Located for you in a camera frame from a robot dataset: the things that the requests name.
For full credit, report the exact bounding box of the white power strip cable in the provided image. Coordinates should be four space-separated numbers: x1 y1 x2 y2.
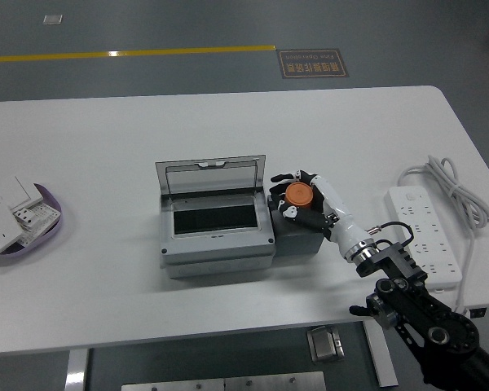
397 154 489 317

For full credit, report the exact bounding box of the purple tray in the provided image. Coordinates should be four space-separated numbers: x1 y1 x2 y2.
0 182 64 257

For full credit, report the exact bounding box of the dark grey cube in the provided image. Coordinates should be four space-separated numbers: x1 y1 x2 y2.
267 194 325 258

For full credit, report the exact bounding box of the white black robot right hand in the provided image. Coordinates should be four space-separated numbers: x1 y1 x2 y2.
270 169 372 260

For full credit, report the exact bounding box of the white table leg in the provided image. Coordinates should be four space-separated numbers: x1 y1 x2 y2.
362 321 399 389
64 349 90 391

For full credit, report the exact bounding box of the grey plastic enclosure box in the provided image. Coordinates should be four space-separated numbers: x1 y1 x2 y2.
158 193 276 280

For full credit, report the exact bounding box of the orange cylinder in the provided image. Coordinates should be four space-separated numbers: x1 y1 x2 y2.
284 182 314 209

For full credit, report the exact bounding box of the white switch plate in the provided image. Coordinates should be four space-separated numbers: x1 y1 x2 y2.
0 175 45 212

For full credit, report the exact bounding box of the transparent grey box lid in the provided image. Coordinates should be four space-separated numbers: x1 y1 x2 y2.
154 153 268 200

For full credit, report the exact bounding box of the white socket panel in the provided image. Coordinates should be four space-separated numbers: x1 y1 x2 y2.
15 202 62 248

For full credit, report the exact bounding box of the white power strip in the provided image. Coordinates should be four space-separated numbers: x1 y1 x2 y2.
384 185 464 292

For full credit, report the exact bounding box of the metal table bracket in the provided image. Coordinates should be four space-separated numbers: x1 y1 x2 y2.
306 325 346 363

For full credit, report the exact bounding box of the small white socket module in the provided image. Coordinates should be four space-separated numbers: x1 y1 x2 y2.
11 206 41 229

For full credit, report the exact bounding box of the yellow floor tape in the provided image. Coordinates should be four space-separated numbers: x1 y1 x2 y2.
0 44 276 64

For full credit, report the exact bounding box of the metal base plate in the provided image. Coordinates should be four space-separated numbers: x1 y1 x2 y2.
121 371 328 391

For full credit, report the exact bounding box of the dark floor sign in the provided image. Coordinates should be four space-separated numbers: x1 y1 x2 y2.
276 48 350 80

